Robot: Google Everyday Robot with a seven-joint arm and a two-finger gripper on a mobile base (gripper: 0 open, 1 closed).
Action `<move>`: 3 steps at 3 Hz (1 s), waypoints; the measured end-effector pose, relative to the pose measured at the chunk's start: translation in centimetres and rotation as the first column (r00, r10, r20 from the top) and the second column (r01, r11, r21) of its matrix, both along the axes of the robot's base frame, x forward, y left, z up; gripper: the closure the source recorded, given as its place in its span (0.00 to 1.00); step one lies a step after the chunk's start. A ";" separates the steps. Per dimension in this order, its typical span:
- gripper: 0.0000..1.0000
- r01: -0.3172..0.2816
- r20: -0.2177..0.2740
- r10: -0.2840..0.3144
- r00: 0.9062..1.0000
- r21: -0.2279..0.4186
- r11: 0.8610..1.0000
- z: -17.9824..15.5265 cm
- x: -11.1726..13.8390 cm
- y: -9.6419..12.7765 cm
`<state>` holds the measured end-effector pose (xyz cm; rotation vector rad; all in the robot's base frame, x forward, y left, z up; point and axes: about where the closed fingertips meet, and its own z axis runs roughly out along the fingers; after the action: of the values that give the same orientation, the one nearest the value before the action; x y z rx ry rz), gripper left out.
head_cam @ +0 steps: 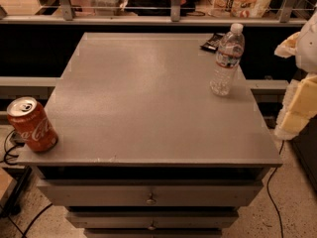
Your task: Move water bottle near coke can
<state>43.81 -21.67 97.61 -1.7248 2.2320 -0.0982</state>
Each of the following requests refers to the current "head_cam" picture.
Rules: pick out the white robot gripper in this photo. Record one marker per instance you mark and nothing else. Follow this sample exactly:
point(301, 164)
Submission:
point(308, 47)

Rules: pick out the clear plastic water bottle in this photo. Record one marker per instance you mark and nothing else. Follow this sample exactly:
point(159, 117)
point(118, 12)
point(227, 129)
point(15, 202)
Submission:
point(227, 60)

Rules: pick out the red coke can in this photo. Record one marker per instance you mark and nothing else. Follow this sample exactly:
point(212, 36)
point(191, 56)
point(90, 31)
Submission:
point(30, 120)

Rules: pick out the black remote-like object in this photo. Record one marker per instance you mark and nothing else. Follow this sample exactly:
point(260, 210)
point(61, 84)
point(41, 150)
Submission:
point(212, 44)

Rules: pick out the black bag behind glass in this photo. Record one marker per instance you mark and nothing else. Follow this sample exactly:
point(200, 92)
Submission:
point(158, 7)

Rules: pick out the grey drawer cabinet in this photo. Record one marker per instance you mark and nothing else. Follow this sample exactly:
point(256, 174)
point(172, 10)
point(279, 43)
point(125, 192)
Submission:
point(138, 109)

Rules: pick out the middle drawer with knob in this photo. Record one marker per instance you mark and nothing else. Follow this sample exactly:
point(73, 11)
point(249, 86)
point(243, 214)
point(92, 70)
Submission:
point(152, 220)

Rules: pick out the drawer with knob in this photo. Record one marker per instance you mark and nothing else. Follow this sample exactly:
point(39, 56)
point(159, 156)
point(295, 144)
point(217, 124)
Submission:
point(69, 193)
point(152, 220)

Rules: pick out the top drawer with knob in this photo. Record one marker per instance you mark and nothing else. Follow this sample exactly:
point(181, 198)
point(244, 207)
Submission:
point(69, 193)

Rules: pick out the metal railing frame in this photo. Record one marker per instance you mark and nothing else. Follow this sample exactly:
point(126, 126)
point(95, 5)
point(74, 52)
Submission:
point(112, 12)

